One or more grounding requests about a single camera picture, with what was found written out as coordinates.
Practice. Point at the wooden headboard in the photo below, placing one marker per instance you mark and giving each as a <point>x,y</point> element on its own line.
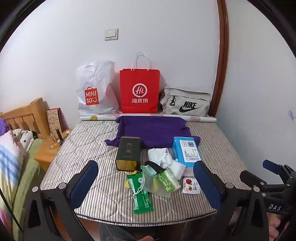
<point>34,111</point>

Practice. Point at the blue tissue pack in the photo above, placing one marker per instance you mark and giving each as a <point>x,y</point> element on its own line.
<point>185,150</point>

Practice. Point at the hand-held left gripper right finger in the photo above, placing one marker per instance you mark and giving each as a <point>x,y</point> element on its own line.
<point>208,185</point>

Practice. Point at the brown wooden door frame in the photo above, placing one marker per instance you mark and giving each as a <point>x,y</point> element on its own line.
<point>222,58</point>

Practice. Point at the red paper bag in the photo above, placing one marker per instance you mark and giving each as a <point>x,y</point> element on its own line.
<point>138,76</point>

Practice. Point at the wooden nightstand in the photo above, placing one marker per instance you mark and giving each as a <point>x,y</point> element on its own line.
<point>44,157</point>

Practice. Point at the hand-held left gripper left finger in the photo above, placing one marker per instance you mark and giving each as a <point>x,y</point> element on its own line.
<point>85,183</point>

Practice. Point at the clear plastic bag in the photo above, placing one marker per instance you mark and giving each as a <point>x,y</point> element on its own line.
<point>152,185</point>

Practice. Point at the flower print pillow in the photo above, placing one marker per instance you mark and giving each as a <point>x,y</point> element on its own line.
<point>23,139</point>

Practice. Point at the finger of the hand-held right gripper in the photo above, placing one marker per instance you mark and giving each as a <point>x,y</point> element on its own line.
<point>254,182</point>
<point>272,166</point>

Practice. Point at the purple fluffy cloth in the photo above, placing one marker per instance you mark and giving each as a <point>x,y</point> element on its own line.
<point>3,126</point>

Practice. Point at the white light switch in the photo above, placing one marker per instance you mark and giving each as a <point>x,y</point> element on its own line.
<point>111,34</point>

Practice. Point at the light green tissue pack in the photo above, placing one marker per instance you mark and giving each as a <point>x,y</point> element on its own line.
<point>168,180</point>

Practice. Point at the person's left hand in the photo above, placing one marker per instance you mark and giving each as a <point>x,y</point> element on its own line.
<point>144,239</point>

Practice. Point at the green packet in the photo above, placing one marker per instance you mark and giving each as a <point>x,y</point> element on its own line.
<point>141,201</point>

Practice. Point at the white sock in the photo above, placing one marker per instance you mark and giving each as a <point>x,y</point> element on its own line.
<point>159,155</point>

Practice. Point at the small white sticker packet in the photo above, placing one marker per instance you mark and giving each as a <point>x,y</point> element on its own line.
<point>188,185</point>

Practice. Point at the white plastic shopping bag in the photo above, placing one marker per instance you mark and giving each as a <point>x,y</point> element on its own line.
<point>97,78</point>

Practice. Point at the striped mattress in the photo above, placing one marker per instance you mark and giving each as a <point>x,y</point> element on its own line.
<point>92,143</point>

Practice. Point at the patterned book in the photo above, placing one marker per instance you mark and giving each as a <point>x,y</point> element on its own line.
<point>54,120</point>

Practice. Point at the person's right hand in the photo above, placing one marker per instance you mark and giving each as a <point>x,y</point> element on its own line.
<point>275,228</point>

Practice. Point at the purple towel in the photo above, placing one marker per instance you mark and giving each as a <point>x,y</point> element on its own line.
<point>150,129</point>

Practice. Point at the mint green sock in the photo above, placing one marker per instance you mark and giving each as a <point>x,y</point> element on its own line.
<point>148,170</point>

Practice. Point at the rolled printed paper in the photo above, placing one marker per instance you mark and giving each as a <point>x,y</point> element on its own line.
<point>203,119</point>

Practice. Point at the dark green tea tin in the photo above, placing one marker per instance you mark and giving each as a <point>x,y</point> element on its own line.
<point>128,150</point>

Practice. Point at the grey sling bag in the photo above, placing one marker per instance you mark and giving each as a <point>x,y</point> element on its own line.
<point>198,98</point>

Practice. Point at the clear glass cup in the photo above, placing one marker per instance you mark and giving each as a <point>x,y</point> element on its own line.
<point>53,147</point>

